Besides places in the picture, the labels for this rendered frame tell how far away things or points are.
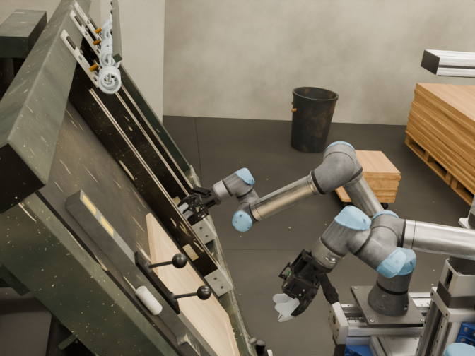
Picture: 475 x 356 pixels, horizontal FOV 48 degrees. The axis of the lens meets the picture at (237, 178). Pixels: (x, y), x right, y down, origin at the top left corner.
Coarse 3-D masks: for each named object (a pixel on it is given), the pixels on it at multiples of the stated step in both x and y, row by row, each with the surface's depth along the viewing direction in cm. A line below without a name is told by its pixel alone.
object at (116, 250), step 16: (80, 192) 122; (80, 208) 120; (96, 208) 126; (80, 224) 122; (96, 224) 123; (96, 240) 125; (112, 240) 126; (112, 256) 128; (128, 256) 129; (128, 272) 130; (160, 304) 137; (176, 320) 140; (192, 336) 144; (208, 352) 147
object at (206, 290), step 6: (198, 288) 134; (204, 288) 133; (210, 288) 135; (174, 294) 139; (186, 294) 137; (192, 294) 136; (198, 294) 133; (204, 294) 133; (210, 294) 134; (174, 300) 139
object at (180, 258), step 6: (174, 258) 128; (180, 258) 127; (186, 258) 128; (144, 264) 133; (150, 264) 133; (156, 264) 132; (162, 264) 131; (168, 264) 130; (174, 264) 128; (180, 264) 127; (186, 264) 128; (150, 270) 133
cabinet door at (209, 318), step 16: (160, 240) 175; (160, 256) 164; (160, 272) 155; (176, 272) 173; (192, 272) 193; (176, 288) 162; (192, 288) 181; (192, 304) 170; (208, 304) 189; (192, 320) 158; (208, 320) 177; (224, 320) 200; (208, 336) 166; (224, 336) 186; (224, 352) 174
